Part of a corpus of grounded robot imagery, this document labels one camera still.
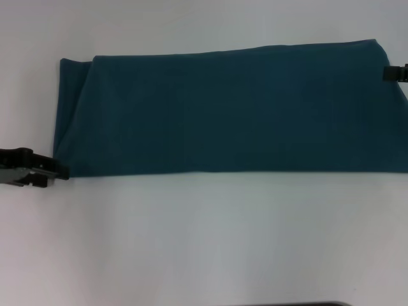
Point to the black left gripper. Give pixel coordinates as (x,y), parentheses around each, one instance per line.
(16,165)

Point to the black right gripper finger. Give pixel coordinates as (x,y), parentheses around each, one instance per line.
(395,73)

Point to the teal blue printed T-shirt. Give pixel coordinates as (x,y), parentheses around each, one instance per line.
(223,111)

